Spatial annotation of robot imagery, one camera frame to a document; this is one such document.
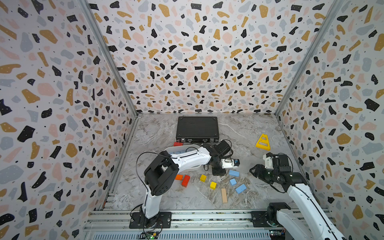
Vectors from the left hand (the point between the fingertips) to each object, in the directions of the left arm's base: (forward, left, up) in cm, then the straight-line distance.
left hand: (224, 169), depth 85 cm
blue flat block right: (0, -6, -6) cm, 9 cm away
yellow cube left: (-4, +12, -3) cm, 13 cm away
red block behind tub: (+21, +29, -5) cm, 37 cm away
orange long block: (-2, +26, -5) cm, 27 cm away
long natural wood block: (-13, +1, -6) cm, 14 cm away
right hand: (-3, -16, +3) cm, 16 cm away
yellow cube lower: (-8, +7, -4) cm, 11 cm away
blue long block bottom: (-9, -9, -5) cm, 14 cm away
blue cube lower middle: (-6, -5, -4) cm, 8 cm away
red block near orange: (-5, +23, -5) cm, 23 cm away
